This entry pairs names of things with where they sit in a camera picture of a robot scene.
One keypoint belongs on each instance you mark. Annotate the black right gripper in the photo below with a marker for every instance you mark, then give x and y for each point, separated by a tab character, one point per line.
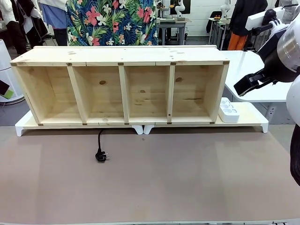
272	61

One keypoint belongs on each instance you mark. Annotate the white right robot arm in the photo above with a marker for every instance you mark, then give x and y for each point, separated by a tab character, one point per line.
294	93

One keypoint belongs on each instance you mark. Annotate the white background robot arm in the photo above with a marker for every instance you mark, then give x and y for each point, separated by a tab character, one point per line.
225	8

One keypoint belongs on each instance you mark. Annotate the white side table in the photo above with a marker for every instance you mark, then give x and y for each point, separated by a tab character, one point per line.
243	61

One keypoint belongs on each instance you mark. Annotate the person in black jacket orange trousers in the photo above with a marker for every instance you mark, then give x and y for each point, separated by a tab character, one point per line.
243	18

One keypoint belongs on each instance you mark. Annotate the white wood-topped desk riser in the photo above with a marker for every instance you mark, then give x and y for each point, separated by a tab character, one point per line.
25	123
248	117

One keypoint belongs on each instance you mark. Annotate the white power strip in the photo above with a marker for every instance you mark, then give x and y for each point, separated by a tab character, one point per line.
228	112

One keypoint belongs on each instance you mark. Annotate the grey background workbench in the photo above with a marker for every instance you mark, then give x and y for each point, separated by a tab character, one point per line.
172	23

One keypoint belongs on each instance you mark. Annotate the light wooden four-compartment shelf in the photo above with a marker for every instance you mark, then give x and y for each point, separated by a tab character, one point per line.
145	55

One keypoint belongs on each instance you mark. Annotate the person in floral shirt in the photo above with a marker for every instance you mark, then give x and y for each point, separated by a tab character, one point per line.
110	21

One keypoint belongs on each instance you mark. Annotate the person in blue shirt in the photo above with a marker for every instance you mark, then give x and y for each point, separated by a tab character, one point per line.
57	16

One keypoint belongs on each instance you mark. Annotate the person in black white clothes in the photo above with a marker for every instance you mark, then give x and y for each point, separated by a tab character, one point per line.
21	21

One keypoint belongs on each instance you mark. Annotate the white round bin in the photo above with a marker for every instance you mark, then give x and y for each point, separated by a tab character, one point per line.
7	61

